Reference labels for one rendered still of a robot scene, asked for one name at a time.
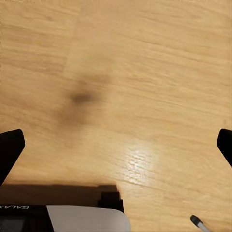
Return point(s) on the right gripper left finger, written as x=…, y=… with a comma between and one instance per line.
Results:
x=12, y=144

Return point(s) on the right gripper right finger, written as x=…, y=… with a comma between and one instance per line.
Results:
x=224, y=143

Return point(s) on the camera tripod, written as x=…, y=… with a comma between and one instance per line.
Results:
x=196, y=221

